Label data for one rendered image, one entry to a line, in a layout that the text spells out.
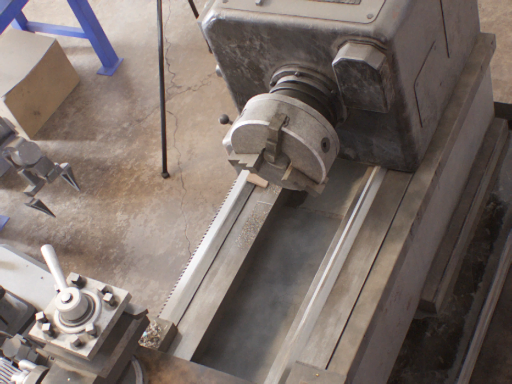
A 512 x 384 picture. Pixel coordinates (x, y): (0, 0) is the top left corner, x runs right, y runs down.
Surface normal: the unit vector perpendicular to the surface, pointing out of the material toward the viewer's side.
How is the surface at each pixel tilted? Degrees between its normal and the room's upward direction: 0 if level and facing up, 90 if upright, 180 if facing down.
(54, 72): 90
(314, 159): 90
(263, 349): 8
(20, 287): 0
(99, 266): 0
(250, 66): 90
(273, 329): 15
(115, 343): 0
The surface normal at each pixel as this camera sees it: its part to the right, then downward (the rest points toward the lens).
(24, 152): 0.55, -0.03
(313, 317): 0.47, -0.26
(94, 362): -0.26, -0.61
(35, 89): 0.83, 0.25
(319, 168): -0.42, 0.77
